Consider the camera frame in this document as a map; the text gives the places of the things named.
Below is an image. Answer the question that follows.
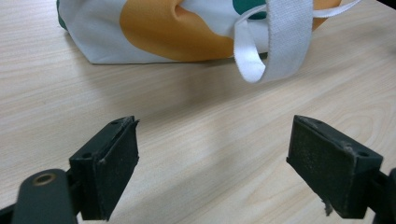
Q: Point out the white orange green tote bag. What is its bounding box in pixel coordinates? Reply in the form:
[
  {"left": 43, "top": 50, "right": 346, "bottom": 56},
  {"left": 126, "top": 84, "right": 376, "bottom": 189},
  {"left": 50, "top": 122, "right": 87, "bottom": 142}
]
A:
[{"left": 56, "top": 0, "right": 363, "bottom": 85}]

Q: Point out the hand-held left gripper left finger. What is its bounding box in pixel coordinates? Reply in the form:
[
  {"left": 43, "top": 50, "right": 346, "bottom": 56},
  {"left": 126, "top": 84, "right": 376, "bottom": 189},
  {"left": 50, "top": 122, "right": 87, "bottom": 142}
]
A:
[{"left": 68, "top": 115, "right": 140, "bottom": 222}]

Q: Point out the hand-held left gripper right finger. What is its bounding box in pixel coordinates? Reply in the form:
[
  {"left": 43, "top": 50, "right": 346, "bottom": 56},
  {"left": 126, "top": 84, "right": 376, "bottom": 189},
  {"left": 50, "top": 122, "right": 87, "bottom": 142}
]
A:
[{"left": 286, "top": 114, "right": 384, "bottom": 219}]

